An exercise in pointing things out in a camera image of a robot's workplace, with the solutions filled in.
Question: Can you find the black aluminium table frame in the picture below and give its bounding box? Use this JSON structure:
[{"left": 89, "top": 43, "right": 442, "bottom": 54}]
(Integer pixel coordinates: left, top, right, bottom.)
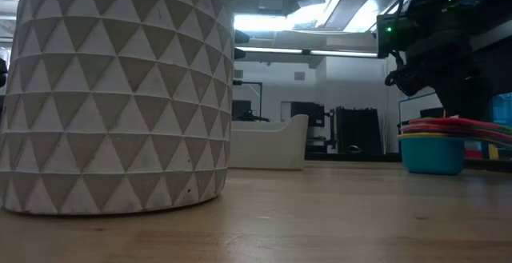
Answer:
[{"left": 304, "top": 152, "right": 512, "bottom": 173}]

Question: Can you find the teal measuring cup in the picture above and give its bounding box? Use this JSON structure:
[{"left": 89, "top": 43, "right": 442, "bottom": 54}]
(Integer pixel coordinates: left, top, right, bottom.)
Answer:
[{"left": 398, "top": 133, "right": 512, "bottom": 177}]

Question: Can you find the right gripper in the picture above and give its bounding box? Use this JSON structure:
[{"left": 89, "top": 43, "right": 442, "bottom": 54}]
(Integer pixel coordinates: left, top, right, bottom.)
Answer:
[{"left": 384, "top": 0, "right": 494, "bottom": 123}]

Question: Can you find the yellow measuring cup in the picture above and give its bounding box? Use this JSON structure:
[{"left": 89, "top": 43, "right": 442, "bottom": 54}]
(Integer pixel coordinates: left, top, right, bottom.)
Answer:
[{"left": 397, "top": 131, "right": 481, "bottom": 141}]

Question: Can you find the white screen panel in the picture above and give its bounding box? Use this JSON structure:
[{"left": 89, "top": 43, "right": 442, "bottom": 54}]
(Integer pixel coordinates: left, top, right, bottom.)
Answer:
[{"left": 398, "top": 90, "right": 443, "bottom": 136}]

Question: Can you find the black monitor stand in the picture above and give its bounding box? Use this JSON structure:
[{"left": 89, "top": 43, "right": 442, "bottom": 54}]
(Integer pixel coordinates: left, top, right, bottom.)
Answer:
[{"left": 231, "top": 79, "right": 270, "bottom": 123}]

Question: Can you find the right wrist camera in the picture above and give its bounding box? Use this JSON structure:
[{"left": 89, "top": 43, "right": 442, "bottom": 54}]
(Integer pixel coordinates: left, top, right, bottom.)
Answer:
[{"left": 375, "top": 14, "right": 408, "bottom": 59}]

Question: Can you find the white plastic basket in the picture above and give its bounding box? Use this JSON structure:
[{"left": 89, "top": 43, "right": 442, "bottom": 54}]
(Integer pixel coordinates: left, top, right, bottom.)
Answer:
[{"left": 229, "top": 113, "right": 310, "bottom": 172}]

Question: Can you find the white triangle-patterned pot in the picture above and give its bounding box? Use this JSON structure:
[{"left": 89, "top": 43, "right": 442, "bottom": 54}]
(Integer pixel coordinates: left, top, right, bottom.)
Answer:
[{"left": 0, "top": 0, "right": 236, "bottom": 216}]

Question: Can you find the ceiling light strip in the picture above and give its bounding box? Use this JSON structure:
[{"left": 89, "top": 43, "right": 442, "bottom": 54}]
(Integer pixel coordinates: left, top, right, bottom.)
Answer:
[{"left": 234, "top": 46, "right": 379, "bottom": 58}]

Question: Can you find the black machine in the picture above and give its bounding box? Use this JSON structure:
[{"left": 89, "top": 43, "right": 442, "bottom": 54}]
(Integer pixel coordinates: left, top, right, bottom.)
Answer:
[{"left": 290, "top": 101, "right": 336, "bottom": 155}]

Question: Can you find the black rack cabinet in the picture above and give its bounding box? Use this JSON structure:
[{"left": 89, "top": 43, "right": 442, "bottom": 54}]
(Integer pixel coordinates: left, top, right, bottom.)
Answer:
[{"left": 334, "top": 106, "right": 384, "bottom": 156}]

